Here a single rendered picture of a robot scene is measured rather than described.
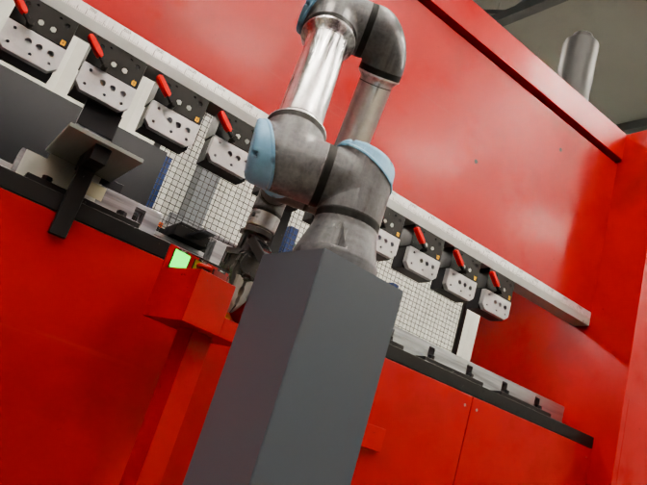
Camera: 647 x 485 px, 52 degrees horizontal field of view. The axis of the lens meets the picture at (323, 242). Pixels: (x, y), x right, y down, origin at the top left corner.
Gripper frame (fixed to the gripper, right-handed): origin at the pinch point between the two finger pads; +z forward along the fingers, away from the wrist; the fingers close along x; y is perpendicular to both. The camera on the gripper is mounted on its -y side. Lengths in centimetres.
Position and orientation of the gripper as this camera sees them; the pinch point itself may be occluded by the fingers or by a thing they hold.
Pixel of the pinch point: (232, 307)
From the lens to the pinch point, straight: 156.7
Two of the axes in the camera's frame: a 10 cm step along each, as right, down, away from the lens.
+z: -3.5, 9.0, -2.4
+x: -6.3, -4.2, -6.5
